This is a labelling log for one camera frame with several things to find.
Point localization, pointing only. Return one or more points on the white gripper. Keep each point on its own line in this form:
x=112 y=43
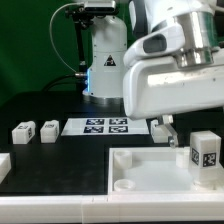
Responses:
x=156 y=87

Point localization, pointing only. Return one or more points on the white square tabletop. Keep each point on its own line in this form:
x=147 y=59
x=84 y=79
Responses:
x=154 y=170

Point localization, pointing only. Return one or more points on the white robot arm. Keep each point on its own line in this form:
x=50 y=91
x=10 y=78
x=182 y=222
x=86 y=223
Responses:
x=182 y=29

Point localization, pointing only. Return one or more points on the white tag base sheet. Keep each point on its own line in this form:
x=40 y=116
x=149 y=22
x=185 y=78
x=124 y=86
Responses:
x=104 y=126

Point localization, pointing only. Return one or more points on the white obstacle fence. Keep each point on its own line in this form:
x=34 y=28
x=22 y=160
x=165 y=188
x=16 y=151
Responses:
x=112 y=208

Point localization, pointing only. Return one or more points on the black camera on stand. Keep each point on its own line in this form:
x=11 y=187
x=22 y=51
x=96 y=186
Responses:
x=89 y=9

